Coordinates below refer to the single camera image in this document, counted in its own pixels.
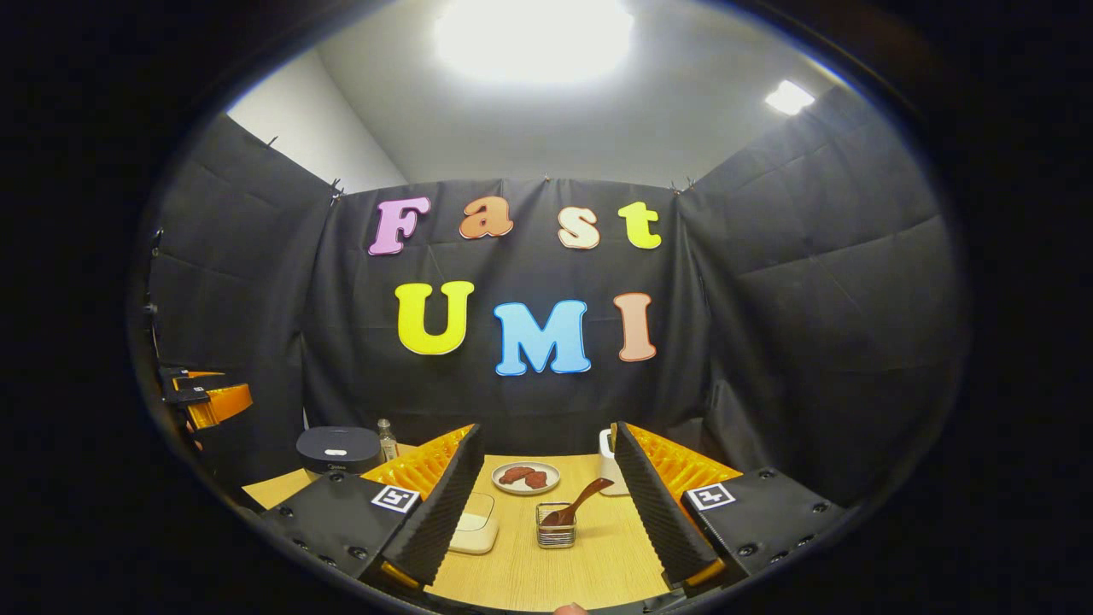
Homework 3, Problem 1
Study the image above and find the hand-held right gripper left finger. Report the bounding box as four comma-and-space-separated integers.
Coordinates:
256, 423, 485, 592

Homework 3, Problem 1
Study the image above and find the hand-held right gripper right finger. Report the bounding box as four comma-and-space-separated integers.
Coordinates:
613, 421, 848, 590

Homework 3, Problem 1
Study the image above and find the brown wooden spoon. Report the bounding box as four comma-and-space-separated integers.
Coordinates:
541, 477, 615, 528

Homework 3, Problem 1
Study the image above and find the black rice cooker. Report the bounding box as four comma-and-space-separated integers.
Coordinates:
295, 426, 383, 477

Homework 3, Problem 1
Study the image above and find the white utensil holder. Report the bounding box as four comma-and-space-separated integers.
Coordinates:
598, 427, 631, 497

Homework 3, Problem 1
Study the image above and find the white round plate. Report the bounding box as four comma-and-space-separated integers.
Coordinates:
491, 461, 562, 496

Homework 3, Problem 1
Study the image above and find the black backdrop cloth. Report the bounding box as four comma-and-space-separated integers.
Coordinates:
128, 85, 970, 509

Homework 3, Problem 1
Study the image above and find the small ceiling light panel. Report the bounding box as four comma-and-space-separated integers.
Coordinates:
764, 79, 816, 117

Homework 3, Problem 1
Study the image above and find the large ceiling light panel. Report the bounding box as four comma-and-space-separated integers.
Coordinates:
433, 0, 637, 85

